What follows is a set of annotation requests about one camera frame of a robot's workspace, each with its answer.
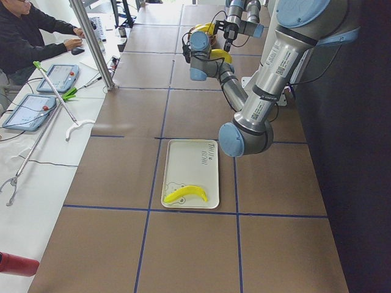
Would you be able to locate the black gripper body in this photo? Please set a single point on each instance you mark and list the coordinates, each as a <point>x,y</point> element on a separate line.
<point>230,34</point>

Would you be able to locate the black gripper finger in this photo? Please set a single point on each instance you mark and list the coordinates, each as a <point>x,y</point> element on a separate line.
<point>227,45</point>

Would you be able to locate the yellow banana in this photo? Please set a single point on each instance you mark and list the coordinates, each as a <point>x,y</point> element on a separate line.
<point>207,28</point>
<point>221,54</point>
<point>184,191</point>

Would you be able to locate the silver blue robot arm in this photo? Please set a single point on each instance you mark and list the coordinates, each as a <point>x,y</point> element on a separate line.
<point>301,26</point>
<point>243,18</point>

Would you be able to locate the brown wicker basket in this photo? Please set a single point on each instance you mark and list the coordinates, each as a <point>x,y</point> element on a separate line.
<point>213,38</point>

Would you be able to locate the metal cup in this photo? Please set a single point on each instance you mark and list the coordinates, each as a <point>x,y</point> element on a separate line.
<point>122,32</point>

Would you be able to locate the white bear tray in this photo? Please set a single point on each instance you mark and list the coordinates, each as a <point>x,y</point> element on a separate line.
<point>192,162</point>

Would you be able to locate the black computer mouse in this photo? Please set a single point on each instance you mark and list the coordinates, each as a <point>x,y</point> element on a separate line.
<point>77,50</point>

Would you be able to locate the far teach pendant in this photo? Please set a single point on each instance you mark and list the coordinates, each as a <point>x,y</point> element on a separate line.
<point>63,76</point>

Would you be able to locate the teach pendant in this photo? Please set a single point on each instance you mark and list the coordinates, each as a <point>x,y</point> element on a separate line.
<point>31,112</point>
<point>63,76</point>

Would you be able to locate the person in black jacket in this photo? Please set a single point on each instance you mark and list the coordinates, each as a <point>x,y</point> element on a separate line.
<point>22,42</point>

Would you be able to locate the near teach pendant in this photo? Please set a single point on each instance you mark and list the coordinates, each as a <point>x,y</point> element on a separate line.
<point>31,112</point>

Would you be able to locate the red bottle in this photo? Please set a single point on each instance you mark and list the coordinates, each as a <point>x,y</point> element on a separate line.
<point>18,265</point>

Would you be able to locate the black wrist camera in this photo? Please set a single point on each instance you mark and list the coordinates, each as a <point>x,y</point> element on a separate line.
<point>186,51</point>

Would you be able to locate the aluminium frame post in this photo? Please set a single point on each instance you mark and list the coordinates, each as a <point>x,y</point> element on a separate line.
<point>92,42</point>

